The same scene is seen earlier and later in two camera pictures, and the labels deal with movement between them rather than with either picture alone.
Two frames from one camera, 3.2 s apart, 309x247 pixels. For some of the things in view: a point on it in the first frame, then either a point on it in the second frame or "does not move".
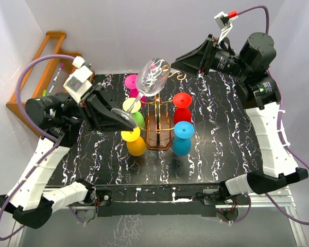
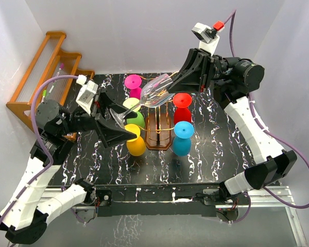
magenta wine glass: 131,82 does not move
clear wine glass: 153,75 -> 153,94
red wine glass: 182,102 does not move
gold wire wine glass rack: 158,127 does not move
